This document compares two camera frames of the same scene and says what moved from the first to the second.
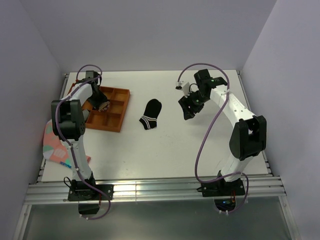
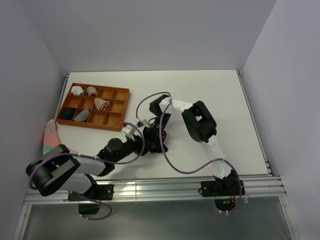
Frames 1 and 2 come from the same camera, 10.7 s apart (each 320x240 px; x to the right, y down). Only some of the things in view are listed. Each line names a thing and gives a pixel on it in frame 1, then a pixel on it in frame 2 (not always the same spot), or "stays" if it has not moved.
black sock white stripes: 149,119 → 157,148
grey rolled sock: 85,113 stays
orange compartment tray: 111,118 stays
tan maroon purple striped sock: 104,106 stays
